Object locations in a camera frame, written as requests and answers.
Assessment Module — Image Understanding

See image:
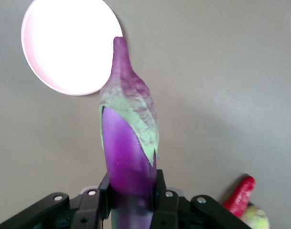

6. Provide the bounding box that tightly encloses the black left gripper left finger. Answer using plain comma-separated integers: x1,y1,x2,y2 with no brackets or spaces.
0,171,111,229

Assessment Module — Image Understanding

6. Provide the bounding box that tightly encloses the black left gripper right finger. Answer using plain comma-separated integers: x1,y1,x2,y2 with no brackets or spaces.
151,169,252,229

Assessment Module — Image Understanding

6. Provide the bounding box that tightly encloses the purple eggplant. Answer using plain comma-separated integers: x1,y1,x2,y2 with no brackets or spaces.
98,36,160,229

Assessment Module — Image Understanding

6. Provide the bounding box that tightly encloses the red chili pepper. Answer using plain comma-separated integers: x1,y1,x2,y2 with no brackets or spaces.
222,176,256,217

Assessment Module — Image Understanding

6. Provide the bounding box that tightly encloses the green and red peach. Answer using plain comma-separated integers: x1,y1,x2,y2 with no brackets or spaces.
240,205,270,229

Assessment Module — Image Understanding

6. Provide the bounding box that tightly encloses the pink round plate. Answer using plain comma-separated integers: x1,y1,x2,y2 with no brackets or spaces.
21,0,124,97

